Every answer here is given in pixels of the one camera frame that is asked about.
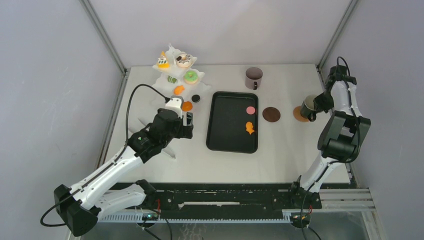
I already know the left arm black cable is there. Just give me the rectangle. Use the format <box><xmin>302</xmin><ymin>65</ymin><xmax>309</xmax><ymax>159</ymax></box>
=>
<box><xmin>40</xmin><ymin>83</ymin><xmax>171</xmax><ymax>228</ymax></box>

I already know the white chocolate drizzle donut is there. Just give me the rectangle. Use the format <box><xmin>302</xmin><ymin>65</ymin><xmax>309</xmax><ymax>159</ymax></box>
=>
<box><xmin>175</xmin><ymin>53</ymin><xmax>193</xmax><ymax>68</ymax></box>

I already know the dark purple mug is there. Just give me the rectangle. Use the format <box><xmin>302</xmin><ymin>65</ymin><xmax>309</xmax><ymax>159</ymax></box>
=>
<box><xmin>244</xmin><ymin>67</ymin><xmax>263</xmax><ymax>90</ymax></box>

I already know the white three-tier dessert stand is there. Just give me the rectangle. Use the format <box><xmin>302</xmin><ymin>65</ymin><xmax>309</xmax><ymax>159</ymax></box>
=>
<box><xmin>152</xmin><ymin>44</ymin><xmax>212</xmax><ymax>112</ymax></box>

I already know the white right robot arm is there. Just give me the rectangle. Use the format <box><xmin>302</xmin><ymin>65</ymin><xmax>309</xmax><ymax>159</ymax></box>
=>
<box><xmin>289</xmin><ymin>64</ymin><xmax>371</xmax><ymax>208</ymax></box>

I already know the black sandwich cookie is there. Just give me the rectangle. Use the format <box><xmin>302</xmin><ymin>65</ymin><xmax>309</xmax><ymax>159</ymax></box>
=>
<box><xmin>191</xmin><ymin>94</ymin><xmax>201</xmax><ymax>103</ymax></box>

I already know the orange round pastry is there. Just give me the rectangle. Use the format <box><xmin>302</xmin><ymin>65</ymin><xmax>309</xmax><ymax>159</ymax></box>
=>
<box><xmin>181</xmin><ymin>101</ymin><xmax>193</xmax><ymax>112</ymax></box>

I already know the black serving tray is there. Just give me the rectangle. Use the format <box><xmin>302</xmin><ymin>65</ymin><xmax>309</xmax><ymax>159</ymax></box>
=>
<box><xmin>206</xmin><ymin>91</ymin><xmax>259</xmax><ymax>154</ymax></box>

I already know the yellow cake slice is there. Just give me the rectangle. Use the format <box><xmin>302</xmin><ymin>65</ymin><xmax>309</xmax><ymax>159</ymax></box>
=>
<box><xmin>156</xmin><ymin>51</ymin><xmax>170</xmax><ymax>69</ymax></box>

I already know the green layered cake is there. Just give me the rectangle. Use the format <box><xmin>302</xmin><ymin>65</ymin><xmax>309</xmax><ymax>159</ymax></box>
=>
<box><xmin>167</xmin><ymin>75</ymin><xmax>178</xmax><ymax>84</ymax></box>

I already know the pink macaron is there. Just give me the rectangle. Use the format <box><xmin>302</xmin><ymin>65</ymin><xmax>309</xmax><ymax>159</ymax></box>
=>
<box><xmin>246</xmin><ymin>106</ymin><xmax>256</xmax><ymax>115</ymax></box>

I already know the green frosted donut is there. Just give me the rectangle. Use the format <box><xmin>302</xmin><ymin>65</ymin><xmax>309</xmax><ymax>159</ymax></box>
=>
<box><xmin>183</xmin><ymin>70</ymin><xmax>199</xmax><ymax>85</ymax></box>

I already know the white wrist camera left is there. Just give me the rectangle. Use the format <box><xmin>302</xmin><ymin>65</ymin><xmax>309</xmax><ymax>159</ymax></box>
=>
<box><xmin>165</xmin><ymin>95</ymin><xmax>184</xmax><ymax>119</ymax></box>

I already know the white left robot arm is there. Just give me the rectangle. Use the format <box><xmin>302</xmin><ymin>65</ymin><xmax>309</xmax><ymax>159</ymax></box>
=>
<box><xmin>53</xmin><ymin>108</ymin><xmax>194</xmax><ymax>237</ymax></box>

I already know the grey mug white inside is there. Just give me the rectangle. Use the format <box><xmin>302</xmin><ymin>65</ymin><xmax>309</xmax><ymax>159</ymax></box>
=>
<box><xmin>300</xmin><ymin>94</ymin><xmax>317</xmax><ymax>122</ymax></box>

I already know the orange fish pastry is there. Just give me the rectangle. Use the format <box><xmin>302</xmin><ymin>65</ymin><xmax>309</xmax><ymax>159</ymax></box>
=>
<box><xmin>173</xmin><ymin>85</ymin><xmax>185</xmax><ymax>96</ymax></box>
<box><xmin>245</xmin><ymin>121</ymin><xmax>255</xmax><ymax>135</ymax></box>

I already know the brown round coaster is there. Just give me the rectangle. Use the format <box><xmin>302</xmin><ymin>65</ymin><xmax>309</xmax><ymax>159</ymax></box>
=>
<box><xmin>262</xmin><ymin>106</ymin><xmax>281</xmax><ymax>123</ymax></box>

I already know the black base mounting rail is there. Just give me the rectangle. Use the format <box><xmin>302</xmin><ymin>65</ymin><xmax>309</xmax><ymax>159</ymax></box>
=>
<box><xmin>132</xmin><ymin>183</ymin><xmax>322</xmax><ymax>221</ymax></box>

